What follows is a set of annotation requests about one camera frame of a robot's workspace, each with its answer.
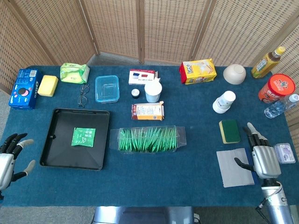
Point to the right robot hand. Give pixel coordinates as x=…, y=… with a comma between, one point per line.
x=266, y=161

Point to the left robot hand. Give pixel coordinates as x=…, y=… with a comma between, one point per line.
x=7, y=158

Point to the transparent plastic box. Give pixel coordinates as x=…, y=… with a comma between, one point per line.
x=181, y=137

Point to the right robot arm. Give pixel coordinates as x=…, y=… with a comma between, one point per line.
x=278, y=206

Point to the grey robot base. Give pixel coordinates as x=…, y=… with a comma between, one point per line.
x=140, y=215

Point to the blue Oreo box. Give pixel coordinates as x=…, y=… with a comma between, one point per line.
x=23, y=93

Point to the green packet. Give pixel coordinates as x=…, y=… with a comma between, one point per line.
x=83, y=137

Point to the yellow-capped tea bottle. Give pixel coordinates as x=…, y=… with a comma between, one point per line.
x=265, y=64

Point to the yellow red snack bag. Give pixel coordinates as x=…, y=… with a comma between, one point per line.
x=198, y=71

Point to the row of green sachets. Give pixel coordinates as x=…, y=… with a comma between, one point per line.
x=144, y=140

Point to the white box red blue print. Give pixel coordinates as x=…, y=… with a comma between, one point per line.
x=142, y=77

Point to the small clear purple pack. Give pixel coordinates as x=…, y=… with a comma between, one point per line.
x=285, y=152

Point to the grey cloth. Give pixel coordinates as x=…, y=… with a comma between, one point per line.
x=231, y=172

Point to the green yellow scrub sponge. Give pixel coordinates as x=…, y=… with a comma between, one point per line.
x=230, y=131

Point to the black plastic tray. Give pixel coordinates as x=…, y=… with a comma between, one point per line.
x=58, y=151

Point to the clear water bottle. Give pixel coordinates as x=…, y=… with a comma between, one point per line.
x=278, y=107

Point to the stack of white paper cups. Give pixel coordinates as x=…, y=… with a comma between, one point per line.
x=223, y=102

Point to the orange canister red lid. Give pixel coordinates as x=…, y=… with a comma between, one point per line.
x=278, y=87

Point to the plain yellow sponge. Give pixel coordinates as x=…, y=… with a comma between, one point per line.
x=47, y=85

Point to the beige bowl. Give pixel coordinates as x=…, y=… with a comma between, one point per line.
x=234, y=74

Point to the thin-framed eyeglasses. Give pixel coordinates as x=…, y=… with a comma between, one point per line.
x=82, y=100

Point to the green tissue pack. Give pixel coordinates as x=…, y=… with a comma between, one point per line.
x=74, y=73

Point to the blue-rimmed clear food container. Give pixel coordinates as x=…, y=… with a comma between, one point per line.
x=97, y=93

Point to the blue felt table cover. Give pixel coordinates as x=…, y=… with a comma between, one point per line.
x=149, y=182

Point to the brown orange carton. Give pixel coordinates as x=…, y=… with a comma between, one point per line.
x=147, y=112

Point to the light blue paper cup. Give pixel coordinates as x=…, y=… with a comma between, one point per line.
x=153, y=93

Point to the small round black white jar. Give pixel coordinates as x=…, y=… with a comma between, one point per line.
x=135, y=93

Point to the wicker folding screen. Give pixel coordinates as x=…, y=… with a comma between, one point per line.
x=163, y=28

